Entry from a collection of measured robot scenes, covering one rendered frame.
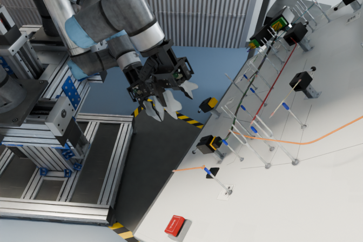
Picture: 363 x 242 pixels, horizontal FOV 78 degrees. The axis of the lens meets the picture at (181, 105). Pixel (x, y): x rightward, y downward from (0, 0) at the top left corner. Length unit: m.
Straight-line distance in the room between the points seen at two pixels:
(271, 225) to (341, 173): 0.15
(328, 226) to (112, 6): 0.55
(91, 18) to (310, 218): 0.56
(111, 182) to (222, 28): 2.21
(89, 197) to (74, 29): 1.37
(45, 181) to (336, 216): 1.79
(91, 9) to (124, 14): 0.08
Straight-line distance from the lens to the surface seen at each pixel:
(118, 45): 0.80
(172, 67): 0.53
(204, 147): 0.72
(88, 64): 0.88
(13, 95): 0.99
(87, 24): 0.55
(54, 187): 1.90
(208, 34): 3.06
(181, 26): 3.01
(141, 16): 0.51
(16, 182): 2.06
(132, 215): 1.87
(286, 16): 1.22
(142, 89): 0.74
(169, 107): 0.60
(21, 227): 2.15
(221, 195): 0.65
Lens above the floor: 1.78
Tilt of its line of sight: 49 degrees down
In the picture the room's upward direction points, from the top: straight up
